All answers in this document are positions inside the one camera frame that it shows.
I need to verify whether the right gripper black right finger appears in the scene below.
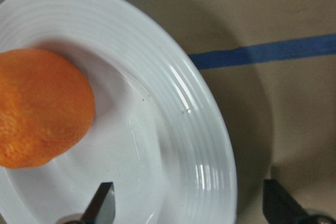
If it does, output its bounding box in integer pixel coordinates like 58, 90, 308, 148
262, 179, 309, 224

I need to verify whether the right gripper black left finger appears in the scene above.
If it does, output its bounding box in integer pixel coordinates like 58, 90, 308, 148
80, 182, 116, 223

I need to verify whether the white ribbed plate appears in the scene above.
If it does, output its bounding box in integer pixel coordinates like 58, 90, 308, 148
1, 0, 237, 223

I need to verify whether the orange fruit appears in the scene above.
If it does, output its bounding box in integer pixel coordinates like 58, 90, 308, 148
1, 49, 95, 169

